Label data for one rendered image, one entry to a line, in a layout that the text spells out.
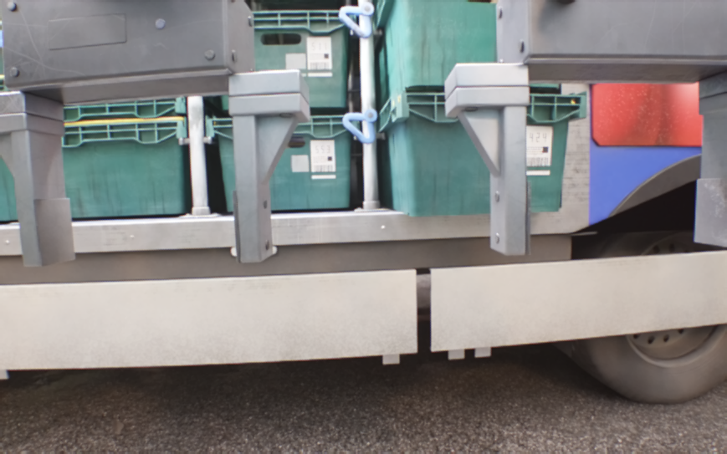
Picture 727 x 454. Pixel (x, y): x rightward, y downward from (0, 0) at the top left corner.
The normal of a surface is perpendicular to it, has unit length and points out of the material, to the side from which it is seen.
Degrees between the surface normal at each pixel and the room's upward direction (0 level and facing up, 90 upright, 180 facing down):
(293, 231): 90
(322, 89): 98
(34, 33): 90
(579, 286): 90
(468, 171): 98
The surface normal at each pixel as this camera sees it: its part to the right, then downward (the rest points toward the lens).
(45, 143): 1.00, -0.03
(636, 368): 0.25, -0.14
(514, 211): -0.02, 0.09
